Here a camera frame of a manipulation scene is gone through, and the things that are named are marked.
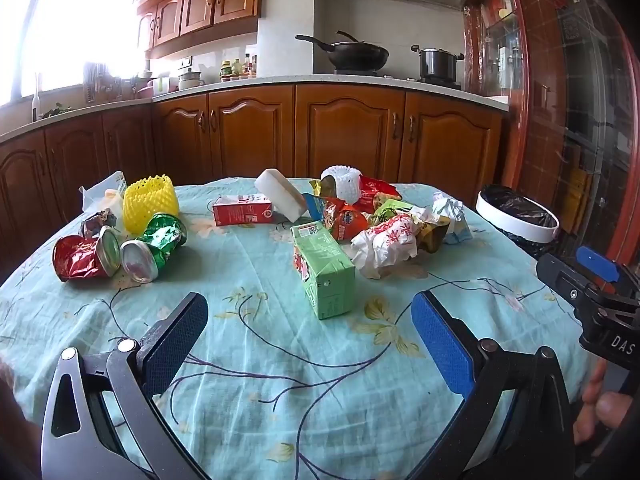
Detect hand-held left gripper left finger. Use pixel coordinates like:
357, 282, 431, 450
41, 291, 209, 480

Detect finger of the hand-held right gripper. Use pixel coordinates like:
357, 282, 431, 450
575, 246, 626, 288
536, 254, 603, 313

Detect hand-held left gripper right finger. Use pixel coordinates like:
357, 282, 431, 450
411, 290, 576, 480

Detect white bin with black bag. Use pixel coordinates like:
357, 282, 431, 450
475, 184, 560, 261

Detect red milk carton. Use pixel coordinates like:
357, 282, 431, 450
212, 194, 274, 227

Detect red snack packet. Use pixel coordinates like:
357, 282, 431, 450
357, 176, 402, 214

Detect person's right hand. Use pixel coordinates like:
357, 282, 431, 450
574, 360, 637, 446

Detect teal floral tablecloth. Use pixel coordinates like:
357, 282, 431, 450
0, 177, 601, 480

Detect crushed green can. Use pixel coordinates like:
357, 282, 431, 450
120, 213, 187, 284

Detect yellow brown wrapper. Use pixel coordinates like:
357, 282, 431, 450
417, 215, 451, 254

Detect white wrapper with red print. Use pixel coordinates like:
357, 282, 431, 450
351, 212, 421, 280

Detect crumpled white blue paper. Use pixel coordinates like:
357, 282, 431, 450
431, 192, 473, 245

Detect crushed red can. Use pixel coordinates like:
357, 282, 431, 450
52, 225, 122, 282

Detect green drink carton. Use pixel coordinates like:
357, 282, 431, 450
291, 221, 357, 320

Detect yellow foam fruit net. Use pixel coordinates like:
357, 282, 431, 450
123, 172, 180, 235

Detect green snack wrapper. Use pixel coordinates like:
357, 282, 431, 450
372, 199, 414, 221

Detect crumpled purple wrapper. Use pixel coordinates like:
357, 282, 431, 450
80, 208, 118, 239

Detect orange snack packet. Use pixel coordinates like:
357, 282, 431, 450
322, 197, 372, 244

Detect red framed glass door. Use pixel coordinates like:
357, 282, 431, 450
462, 0, 640, 281

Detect clear plastic bag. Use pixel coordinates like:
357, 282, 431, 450
79, 171, 128, 221

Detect white foam block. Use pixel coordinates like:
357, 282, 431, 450
255, 168, 307, 223

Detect white foam fruit net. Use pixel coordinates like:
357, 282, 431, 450
320, 165, 362, 204

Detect blue wrapper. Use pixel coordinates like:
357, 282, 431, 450
301, 192, 328, 222

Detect wooden lower cabinets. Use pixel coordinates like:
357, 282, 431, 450
0, 85, 503, 271

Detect wooden cabinets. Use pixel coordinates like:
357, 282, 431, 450
131, 0, 263, 61
0, 85, 503, 271

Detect steel cooking pot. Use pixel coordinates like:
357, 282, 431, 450
411, 45, 465, 83

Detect gas stove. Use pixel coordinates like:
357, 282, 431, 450
330, 70, 462, 92

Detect white lidded pot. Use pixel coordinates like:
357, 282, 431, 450
178, 67, 205, 90

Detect dish rack with utensils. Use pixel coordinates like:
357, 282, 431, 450
84, 62, 123, 103

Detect white kitchen countertop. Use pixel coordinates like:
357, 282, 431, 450
0, 74, 511, 143

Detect black wok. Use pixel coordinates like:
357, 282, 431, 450
295, 30, 390, 73

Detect kitchen window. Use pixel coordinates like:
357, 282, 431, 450
0, 0, 147, 107

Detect wooden upper cabinets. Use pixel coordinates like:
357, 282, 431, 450
131, 0, 263, 61

